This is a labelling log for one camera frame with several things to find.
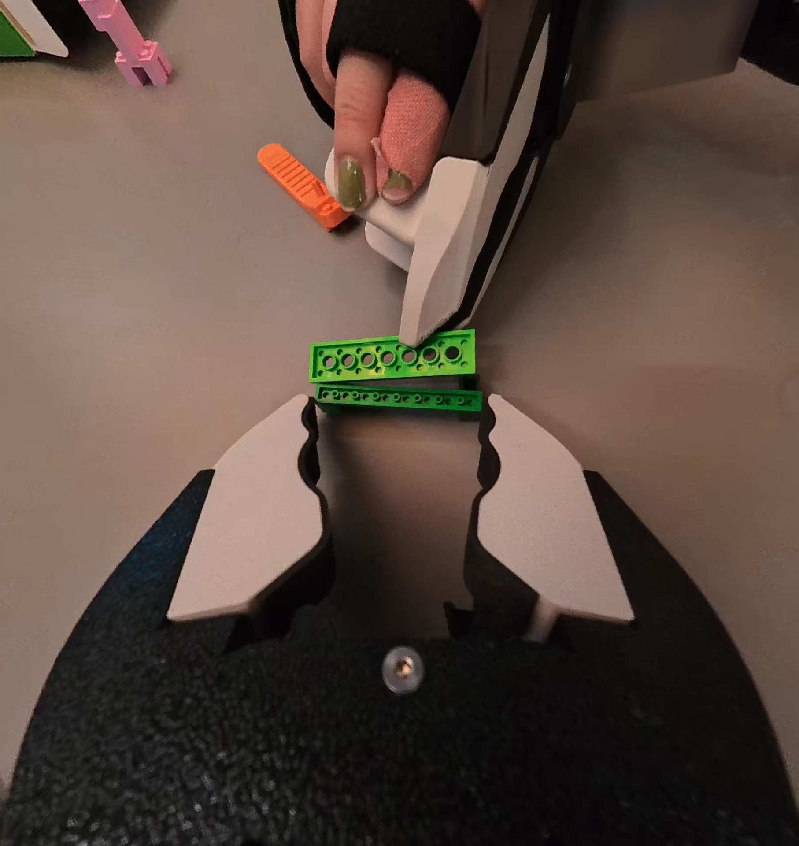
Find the person's right hand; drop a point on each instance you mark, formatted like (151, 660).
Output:
(356, 112)

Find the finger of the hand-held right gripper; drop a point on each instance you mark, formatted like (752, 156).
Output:
(525, 106)
(446, 251)

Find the long narrow green lego plate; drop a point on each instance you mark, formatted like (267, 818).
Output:
(346, 404)

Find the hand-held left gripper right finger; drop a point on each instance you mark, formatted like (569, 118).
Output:
(551, 529)

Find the wide green lego plate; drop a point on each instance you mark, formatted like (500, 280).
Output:
(469, 340)

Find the green cardboard lego box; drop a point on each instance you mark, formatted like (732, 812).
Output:
(3, 33)

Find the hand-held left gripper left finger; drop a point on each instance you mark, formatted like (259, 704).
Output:
(247, 529)

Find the pink lego pig figure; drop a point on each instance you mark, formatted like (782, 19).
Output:
(142, 63)

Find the orange lego brick separator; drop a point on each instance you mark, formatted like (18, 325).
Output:
(287, 172)

